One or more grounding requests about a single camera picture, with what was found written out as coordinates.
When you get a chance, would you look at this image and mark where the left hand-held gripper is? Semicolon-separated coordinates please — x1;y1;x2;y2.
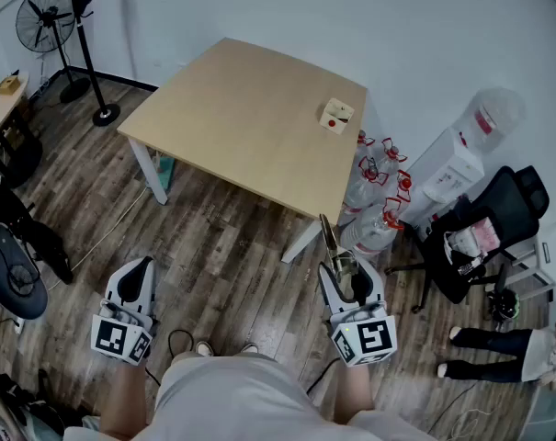
91;256;158;366

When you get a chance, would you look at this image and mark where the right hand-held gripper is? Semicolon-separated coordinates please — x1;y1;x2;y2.
317;256;398;367

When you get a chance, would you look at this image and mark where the person's left forearm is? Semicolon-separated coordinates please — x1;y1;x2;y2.
99;358;149;438

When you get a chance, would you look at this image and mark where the person's right forearm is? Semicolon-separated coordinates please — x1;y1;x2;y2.
334;361;376;424

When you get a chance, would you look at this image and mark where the teal plastic board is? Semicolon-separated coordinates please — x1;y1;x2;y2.
154;151;178;193

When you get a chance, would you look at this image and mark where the pink and white bag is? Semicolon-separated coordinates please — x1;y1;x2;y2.
444;216;503;277

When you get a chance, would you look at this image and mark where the white water dispenser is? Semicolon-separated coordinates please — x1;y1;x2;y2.
399;126;485;230

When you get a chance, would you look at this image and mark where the person's white t-shirt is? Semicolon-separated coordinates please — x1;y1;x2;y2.
63;353;440;441

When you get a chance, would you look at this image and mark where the black bag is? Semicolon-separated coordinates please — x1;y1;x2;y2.
0;368;66;441

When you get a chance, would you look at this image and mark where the white box with red button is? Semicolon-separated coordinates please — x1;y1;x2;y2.
318;97;356;135

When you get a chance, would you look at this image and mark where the black office chair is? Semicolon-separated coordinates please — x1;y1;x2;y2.
384;164;550;314

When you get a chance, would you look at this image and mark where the light wooden table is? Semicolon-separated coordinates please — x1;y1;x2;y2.
116;37;369;266

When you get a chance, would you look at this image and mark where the round light table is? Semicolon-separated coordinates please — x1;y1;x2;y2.
0;71;44;188

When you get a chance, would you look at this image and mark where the large clear water jug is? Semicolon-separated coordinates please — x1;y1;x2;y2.
459;87;528;155

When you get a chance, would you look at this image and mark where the black coat rack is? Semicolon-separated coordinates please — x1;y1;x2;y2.
47;0;122;128

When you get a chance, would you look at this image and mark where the black standing fan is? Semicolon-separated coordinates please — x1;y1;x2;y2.
15;0;93;105

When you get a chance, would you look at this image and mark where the white floor cable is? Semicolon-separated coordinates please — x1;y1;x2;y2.
46;185;149;293

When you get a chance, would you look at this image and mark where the black floor cable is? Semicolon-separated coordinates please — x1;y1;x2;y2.
304;356;342;395
143;328;197;388

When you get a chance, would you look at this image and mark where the thin white cable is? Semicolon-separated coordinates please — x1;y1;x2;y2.
425;378;495;441

